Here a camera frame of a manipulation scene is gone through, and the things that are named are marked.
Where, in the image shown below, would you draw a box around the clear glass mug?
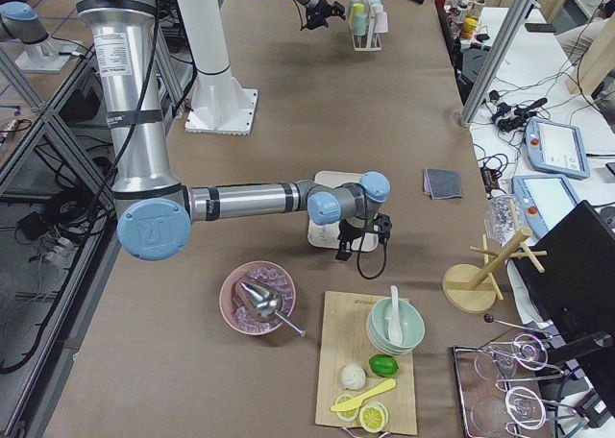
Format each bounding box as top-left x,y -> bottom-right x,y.
484,194 -> 518,245

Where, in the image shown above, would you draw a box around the cream rabbit tray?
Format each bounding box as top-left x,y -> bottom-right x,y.
307,171 -> 378,253

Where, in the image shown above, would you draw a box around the wooden mug tree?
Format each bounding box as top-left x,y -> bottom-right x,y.
442,198 -> 547,314

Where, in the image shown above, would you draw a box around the black wire glass rack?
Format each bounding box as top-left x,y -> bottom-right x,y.
450,315 -> 615,438

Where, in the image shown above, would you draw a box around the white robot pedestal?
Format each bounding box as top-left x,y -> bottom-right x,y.
177,0 -> 258,135

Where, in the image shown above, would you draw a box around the aluminium frame post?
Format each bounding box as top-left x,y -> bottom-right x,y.
459,0 -> 534,128

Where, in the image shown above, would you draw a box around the pink bowl with ice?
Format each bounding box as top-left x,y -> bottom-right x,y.
219,260 -> 296,336

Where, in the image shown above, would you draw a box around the yellow cup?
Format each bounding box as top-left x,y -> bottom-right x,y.
349,3 -> 367,37

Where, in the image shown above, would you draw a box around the yellow plastic knife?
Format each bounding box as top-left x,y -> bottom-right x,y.
330,378 -> 397,413

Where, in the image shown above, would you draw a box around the blue teach pendant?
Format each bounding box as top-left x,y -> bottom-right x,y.
511,174 -> 580,239
525,117 -> 590,180

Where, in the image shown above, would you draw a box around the metal scoop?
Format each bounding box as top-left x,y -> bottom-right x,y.
235,280 -> 306,337

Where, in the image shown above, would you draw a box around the white wire cup rack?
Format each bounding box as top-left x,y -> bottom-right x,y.
346,0 -> 383,52

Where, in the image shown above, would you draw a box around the stacked green bowls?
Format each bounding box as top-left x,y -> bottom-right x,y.
366,297 -> 427,356

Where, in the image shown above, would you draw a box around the wooden cutting board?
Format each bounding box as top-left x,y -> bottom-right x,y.
314,290 -> 418,433

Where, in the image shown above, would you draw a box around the white ceramic spoon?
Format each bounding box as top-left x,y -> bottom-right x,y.
387,285 -> 404,346

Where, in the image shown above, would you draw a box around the grey folded cloth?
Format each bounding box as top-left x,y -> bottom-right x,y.
423,168 -> 463,200

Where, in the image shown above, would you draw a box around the green lime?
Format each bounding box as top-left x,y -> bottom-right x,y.
368,353 -> 399,377

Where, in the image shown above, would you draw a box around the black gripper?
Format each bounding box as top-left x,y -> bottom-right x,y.
302,0 -> 331,30
335,220 -> 365,260

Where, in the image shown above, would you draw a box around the pink cup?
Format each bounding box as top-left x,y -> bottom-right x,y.
374,12 -> 388,34

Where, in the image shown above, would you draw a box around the lemon slice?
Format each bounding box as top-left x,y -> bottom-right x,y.
358,401 -> 389,433

